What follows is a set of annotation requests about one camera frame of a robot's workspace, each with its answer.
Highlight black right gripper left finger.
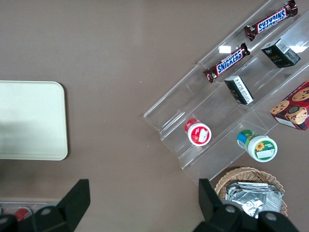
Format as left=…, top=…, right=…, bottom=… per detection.
left=32, top=178, right=91, bottom=232

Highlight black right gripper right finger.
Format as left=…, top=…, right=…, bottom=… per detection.
left=193, top=178, right=245, bottom=232

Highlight light wicker basket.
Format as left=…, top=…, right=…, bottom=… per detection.
left=214, top=166, right=289, bottom=218

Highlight cream rectangular serving tray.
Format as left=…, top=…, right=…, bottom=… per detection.
left=0, top=81, right=69, bottom=161

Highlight clear acrylic bottle rack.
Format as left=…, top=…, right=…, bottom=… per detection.
left=0, top=198, right=60, bottom=218

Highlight silver foil packets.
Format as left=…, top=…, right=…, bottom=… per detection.
left=225, top=181, right=284, bottom=219

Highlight red lidded snack cup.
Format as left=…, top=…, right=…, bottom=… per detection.
left=184, top=118, right=212, bottom=147

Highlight green lidded snack cup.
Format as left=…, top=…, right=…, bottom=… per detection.
left=236, top=129, right=278, bottom=163

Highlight clear acrylic stepped shelf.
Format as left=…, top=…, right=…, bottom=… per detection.
left=142, top=0, right=309, bottom=183

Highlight dark green small box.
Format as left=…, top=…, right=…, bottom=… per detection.
left=260, top=38, right=302, bottom=69
left=224, top=75, right=255, bottom=106

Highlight red chocolate chip cookie box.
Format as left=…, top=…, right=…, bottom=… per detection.
left=269, top=79, right=309, bottom=131

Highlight Snickers chocolate bar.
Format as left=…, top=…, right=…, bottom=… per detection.
left=202, top=43, right=251, bottom=84
left=243, top=0, right=299, bottom=43

